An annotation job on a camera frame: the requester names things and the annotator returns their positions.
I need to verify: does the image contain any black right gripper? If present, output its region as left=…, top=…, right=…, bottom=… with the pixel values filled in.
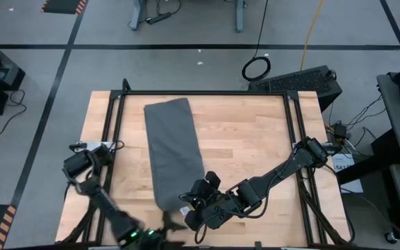
left=181, top=170, right=244, bottom=232

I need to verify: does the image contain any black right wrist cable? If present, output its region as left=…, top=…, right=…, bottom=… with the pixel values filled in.
left=194, top=222, right=208, bottom=245

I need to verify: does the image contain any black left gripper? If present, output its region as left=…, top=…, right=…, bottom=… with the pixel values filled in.
left=118, top=210, right=189, bottom=250

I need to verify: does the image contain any black metal table frame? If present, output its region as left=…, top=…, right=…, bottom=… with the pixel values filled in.
left=58, top=78, right=356, bottom=246

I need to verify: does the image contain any grey waffle-weave towel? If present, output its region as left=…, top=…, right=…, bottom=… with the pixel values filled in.
left=143, top=97, right=206, bottom=213

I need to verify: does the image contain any black floor cable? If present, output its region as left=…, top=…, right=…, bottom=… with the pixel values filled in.
left=0, top=89, right=28, bottom=138

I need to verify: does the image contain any black computer tower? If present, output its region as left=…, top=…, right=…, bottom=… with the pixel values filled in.
left=248, top=65, right=344, bottom=113

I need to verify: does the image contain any long black hanging cable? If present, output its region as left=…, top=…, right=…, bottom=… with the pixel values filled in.
left=241, top=0, right=272, bottom=83

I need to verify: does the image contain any grey desk leg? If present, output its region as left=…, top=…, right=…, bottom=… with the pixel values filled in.
left=234, top=0, right=247, bottom=33
left=128, top=0, right=147, bottom=32

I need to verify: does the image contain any black power strip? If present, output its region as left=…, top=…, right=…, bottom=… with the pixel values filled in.
left=144, top=11, right=172, bottom=26

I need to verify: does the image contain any white paper sign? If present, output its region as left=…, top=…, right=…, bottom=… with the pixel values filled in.
left=331, top=152, right=365, bottom=194

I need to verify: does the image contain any black caster wheel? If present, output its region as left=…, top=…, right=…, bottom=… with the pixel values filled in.
left=384, top=230, right=399, bottom=244

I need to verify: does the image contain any long yellow hanging cable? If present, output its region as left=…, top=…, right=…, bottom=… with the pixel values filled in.
left=299, top=0, right=326, bottom=72

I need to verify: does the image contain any black power adapter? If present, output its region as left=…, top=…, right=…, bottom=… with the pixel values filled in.
left=333, top=123, right=349, bottom=140

